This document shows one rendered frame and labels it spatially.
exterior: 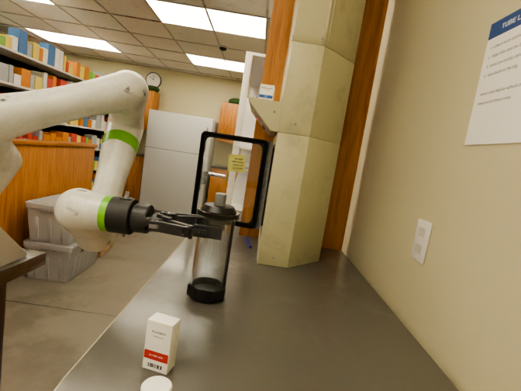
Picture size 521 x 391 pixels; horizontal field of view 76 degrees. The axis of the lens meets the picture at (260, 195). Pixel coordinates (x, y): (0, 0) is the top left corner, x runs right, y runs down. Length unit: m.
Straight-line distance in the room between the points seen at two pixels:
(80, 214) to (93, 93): 0.37
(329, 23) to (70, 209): 0.96
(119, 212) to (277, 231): 0.56
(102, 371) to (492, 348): 0.69
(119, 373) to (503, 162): 0.81
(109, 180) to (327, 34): 0.84
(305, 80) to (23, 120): 0.82
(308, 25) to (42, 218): 2.65
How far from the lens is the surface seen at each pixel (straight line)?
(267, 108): 1.17
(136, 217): 0.87
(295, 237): 1.22
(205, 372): 0.67
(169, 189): 6.29
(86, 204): 0.91
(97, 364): 0.69
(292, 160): 1.17
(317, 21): 1.26
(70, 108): 1.09
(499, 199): 0.81
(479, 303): 0.83
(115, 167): 1.14
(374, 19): 1.71
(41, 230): 3.32
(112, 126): 1.24
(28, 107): 1.06
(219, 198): 0.84
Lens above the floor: 1.33
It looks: 7 degrees down
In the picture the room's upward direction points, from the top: 9 degrees clockwise
